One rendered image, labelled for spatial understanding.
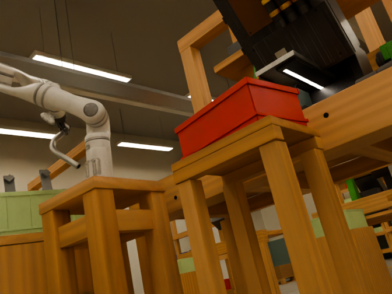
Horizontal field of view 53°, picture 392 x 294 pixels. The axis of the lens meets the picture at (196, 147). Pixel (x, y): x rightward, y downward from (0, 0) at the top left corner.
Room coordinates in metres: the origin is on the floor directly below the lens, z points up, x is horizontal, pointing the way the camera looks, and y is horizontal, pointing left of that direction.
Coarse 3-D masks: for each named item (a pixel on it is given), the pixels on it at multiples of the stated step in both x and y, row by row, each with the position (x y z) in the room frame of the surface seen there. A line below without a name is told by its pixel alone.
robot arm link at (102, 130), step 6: (102, 120) 1.34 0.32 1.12; (108, 120) 1.39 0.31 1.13; (90, 126) 1.37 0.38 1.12; (96, 126) 1.36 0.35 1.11; (102, 126) 1.38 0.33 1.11; (108, 126) 1.39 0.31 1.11; (90, 132) 1.37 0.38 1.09; (96, 132) 1.32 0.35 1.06; (102, 132) 1.33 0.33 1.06; (108, 132) 1.37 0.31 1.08; (90, 138) 1.32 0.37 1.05; (96, 138) 1.32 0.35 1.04; (102, 138) 1.33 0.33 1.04; (108, 138) 1.36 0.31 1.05
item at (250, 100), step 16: (240, 80) 0.88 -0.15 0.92; (256, 80) 0.89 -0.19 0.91; (224, 96) 0.93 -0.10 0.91; (240, 96) 0.90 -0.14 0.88; (256, 96) 0.89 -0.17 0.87; (272, 96) 0.93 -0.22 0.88; (288, 96) 0.98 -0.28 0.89; (208, 112) 0.99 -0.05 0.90; (224, 112) 0.95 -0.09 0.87; (240, 112) 0.91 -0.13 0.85; (256, 112) 0.87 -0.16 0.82; (272, 112) 0.92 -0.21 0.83; (288, 112) 0.96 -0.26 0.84; (176, 128) 1.09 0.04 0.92; (192, 128) 1.04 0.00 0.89; (208, 128) 1.00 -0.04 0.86; (224, 128) 0.96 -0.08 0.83; (240, 128) 0.92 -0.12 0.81; (192, 144) 1.06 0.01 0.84; (208, 144) 1.01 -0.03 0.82
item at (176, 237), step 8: (176, 232) 7.70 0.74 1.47; (184, 232) 7.43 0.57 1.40; (176, 240) 7.67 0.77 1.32; (224, 240) 6.91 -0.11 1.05; (176, 248) 7.70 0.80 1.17; (176, 256) 7.77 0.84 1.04; (224, 256) 6.88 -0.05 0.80; (224, 280) 7.06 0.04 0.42; (232, 280) 6.90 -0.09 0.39; (232, 288) 6.93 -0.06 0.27
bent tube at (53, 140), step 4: (64, 128) 1.91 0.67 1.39; (60, 132) 1.90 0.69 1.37; (68, 132) 1.93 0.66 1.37; (56, 136) 1.89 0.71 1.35; (60, 136) 1.90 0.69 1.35; (52, 140) 1.88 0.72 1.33; (56, 140) 1.89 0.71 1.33; (52, 144) 1.87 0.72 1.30; (52, 148) 1.86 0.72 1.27; (56, 148) 1.87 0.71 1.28; (52, 152) 1.86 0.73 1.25; (56, 152) 1.86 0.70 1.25; (60, 152) 1.86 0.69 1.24; (60, 156) 1.85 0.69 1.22; (64, 156) 1.85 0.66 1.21; (64, 160) 1.86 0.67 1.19; (68, 160) 1.85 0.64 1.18; (72, 160) 1.85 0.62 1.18; (72, 164) 1.85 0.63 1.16; (76, 164) 1.84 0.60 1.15; (80, 164) 1.86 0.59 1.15; (76, 168) 1.85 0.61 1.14
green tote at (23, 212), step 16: (0, 192) 1.43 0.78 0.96; (16, 192) 1.47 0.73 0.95; (32, 192) 1.50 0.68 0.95; (48, 192) 1.54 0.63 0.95; (0, 208) 1.43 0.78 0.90; (16, 208) 1.47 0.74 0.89; (32, 208) 1.50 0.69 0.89; (0, 224) 1.43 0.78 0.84; (16, 224) 1.47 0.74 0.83; (32, 224) 1.50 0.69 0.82
